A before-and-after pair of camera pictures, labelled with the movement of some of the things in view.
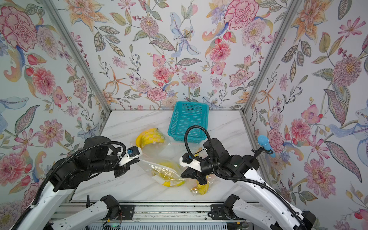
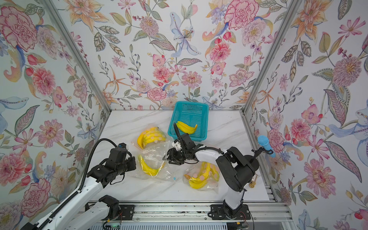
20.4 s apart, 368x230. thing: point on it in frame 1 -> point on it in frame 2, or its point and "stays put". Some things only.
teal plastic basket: (186, 114) stays put
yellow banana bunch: (149, 136) stays put
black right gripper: (196, 174) -> (173, 153)
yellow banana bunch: (170, 172) -> (185, 128)
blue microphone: (264, 141) stays put
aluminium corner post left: (77, 53) stays put
